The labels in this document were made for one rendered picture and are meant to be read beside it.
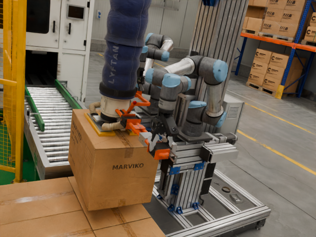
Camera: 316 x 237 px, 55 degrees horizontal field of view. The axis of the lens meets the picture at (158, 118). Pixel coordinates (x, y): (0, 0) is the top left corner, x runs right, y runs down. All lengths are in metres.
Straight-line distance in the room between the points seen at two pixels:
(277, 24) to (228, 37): 7.62
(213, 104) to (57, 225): 1.18
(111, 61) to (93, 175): 0.64
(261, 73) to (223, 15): 7.92
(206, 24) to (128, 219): 1.44
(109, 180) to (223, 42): 1.25
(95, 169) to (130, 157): 0.21
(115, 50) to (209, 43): 0.77
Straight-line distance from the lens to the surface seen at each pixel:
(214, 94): 1.85
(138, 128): 1.58
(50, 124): 3.26
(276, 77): 9.76
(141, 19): 1.73
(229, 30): 2.30
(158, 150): 1.36
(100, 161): 1.67
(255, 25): 10.45
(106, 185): 1.77
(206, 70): 1.72
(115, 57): 1.75
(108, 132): 1.78
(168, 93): 1.30
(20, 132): 3.04
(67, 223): 1.97
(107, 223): 1.98
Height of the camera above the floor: 1.81
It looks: 19 degrees down
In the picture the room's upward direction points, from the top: 10 degrees clockwise
